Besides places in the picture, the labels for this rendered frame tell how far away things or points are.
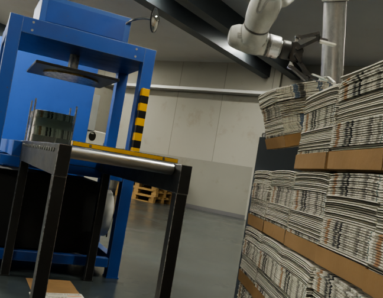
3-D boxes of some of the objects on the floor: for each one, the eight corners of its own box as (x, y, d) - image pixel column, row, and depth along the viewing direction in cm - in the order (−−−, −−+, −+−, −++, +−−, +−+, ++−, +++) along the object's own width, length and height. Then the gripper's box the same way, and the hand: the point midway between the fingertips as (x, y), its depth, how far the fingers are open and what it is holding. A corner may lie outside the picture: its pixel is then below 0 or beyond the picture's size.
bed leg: (93, 281, 321) (111, 174, 324) (83, 281, 319) (102, 172, 322) (90, 279, 326) (109, 174, 329) (81, 278, 324) (100, 172, 327)
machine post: (118, 279, 340) (157, 50, 347) (105, 278, 336) (145, 47, 343) (114, 275, 348) (153, 52, 355) (102, 274, 344) (141, 49, 351)
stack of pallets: (174, 204, 1156) (179, 169, 1160) (154, 203, 1091) (160, 166, 1094) (135, 196, 1216) (140, 163, 1220) (114, 194, 1151) (120, 159, 1155)
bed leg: (35, 360, 188) (68, 177, 192) (19, 359, 186) (52, 175, 189) (33, 353, 194) (65, 176, 197) (18, 353, 191) (49, 174, 195)
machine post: (-22, 269, 305) (25, 15, 312) (-38, 268, 301) (9, 11, 308) (-23, 265, 313) (23, 18, 320) (-38, 264, 309) (9, 14, 316)
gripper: (285, 20, 207) (336, 33, 208) (270, 80, 207) (321, 93, 208) (289, 15, 200) (342, 29, 201) (274, 77, 199) (327, 91, 200)
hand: (328, 61), depth 204 cm, fingers open, 14 cm apart
